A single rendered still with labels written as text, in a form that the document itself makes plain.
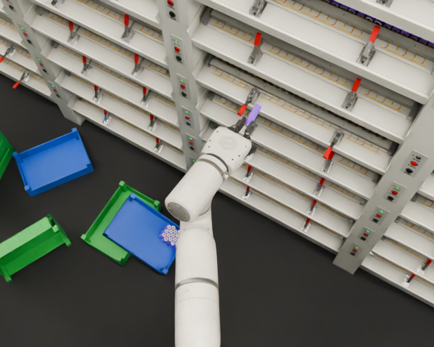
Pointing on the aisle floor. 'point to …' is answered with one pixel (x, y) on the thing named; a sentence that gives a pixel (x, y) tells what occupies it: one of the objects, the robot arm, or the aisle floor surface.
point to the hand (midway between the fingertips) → (244, 127)
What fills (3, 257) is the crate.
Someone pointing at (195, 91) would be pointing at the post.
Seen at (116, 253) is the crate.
